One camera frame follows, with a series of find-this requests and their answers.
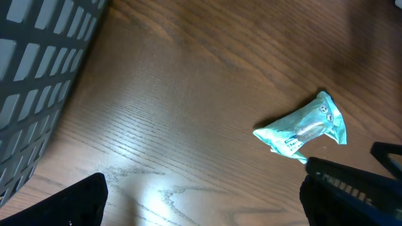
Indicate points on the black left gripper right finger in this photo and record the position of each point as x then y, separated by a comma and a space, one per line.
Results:
325, 207

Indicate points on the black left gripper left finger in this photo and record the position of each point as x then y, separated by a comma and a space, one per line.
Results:
81, 204

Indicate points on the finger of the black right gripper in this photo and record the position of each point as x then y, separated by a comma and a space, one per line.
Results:
359, 188
381, 152

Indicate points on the teal snack packet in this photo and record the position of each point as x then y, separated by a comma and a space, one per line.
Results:
287, 135

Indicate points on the dark grey plastic basket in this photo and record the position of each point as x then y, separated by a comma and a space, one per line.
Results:
43, 44

